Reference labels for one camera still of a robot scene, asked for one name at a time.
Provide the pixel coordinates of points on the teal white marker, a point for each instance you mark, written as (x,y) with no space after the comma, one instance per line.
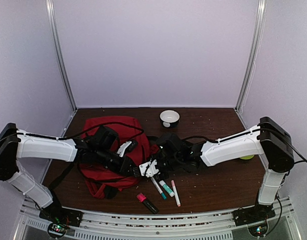
(158,188)

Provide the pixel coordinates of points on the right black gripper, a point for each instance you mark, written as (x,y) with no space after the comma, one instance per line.
(161,178)

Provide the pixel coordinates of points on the left aluminium corner post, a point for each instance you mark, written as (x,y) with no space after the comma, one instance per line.
(59,55)

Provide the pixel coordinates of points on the green plate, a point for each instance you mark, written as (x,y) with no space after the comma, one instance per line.
(248,157)

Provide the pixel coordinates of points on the aluminium corner post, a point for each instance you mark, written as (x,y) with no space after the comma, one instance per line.
(59,55)
(251,62)

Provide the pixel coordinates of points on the pink black highlighter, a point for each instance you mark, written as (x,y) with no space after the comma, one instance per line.
(147,203)

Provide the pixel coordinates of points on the pink white marker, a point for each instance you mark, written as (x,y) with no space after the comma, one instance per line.
(174,188)

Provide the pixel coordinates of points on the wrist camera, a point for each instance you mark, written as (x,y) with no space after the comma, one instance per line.
(148,169)
(127,147)

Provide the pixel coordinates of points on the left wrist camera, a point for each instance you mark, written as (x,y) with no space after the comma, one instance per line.
(127,147)

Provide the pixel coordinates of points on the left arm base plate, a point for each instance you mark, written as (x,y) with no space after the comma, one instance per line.
(63,216)

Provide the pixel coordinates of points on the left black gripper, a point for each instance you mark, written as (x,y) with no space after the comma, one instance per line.
(127,162)

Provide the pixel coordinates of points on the aluminium front rail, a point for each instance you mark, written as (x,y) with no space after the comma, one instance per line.
(213,225)

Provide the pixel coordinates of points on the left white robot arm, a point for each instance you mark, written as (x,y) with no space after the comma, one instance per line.
(16,144)

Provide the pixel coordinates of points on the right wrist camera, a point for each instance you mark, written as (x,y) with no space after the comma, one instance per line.
(148,169)

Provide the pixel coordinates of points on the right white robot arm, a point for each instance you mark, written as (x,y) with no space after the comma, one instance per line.
(266,138)

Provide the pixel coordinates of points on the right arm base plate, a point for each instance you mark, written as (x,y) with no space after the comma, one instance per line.
(253,214)

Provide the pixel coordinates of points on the dark blue white bowl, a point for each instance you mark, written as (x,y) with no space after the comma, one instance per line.
(169,118)

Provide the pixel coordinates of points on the white green glue stick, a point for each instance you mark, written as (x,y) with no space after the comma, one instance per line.
(167,188)

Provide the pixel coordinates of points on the right aluminium corner post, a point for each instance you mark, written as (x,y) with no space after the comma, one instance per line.
(251,62)

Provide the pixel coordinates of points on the red backpack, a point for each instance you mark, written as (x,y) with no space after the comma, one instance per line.
(98,161)

